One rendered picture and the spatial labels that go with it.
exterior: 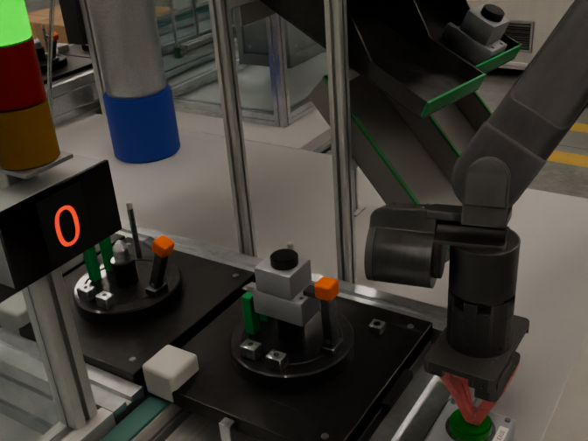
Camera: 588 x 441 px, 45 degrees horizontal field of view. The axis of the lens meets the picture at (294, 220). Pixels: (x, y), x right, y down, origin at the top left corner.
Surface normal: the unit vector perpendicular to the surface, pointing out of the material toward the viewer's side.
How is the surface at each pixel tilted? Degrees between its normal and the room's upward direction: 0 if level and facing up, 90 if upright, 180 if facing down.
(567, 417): 0
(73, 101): 90
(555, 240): 0
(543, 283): 0
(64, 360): 90
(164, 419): 90
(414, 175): 45
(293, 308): 90
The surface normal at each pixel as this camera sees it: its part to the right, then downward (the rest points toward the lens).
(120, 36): 0.07, 0.46
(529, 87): -0.26, -0.08
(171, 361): -0.07, -0.89
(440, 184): 0.47, -0.44
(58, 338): 0.84, 0.19
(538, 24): -0.58, 0.41
